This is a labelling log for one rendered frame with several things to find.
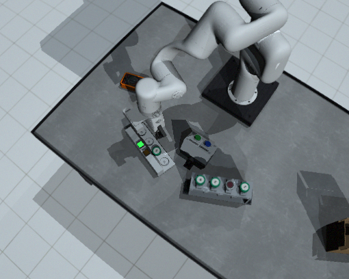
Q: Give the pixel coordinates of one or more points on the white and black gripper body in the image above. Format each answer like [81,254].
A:
[154,122]

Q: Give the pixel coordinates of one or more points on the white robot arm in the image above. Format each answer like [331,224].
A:
[258,41]

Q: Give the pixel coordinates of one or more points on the light grey key housing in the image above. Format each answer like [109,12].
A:
[197,149]

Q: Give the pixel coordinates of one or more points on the orange pocket multimeter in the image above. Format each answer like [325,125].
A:
[129,81]

